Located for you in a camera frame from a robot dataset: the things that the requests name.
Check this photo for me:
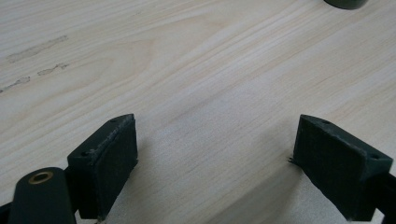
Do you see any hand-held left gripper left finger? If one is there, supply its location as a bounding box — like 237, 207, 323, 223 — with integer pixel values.
66, 113, 139, 221

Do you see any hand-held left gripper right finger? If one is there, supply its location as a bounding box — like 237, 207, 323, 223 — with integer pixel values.
289, 114, 394, 222

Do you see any dark round object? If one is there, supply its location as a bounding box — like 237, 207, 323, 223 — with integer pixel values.
323, 0, 369, 10

